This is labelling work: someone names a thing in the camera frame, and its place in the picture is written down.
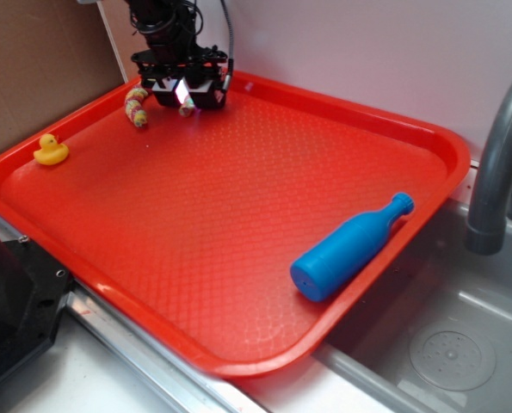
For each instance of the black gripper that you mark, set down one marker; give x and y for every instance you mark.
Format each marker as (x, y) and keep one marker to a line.
(205, 69)

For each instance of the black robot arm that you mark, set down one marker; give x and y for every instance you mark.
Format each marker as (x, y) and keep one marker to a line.
(175, 24)

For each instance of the red plastic tray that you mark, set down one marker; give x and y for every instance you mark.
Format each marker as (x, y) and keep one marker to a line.
(189, 225)

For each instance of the yellow rubber duck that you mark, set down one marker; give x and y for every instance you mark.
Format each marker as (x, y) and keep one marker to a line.
(51, 152)

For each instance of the brown cardboard panel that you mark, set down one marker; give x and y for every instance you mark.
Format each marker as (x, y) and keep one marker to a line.
(55, 57)

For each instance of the blue plastic toy bottle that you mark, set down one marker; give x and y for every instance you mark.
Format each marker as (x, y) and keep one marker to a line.
(336, 259)

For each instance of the grey sink faucet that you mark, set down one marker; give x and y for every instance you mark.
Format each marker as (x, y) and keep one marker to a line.
(491, 201)

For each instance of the grey toy sink basin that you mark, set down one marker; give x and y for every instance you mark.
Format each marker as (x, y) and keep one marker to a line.
(433, 335)

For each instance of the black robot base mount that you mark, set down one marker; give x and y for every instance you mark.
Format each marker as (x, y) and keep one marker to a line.
(33, 291)

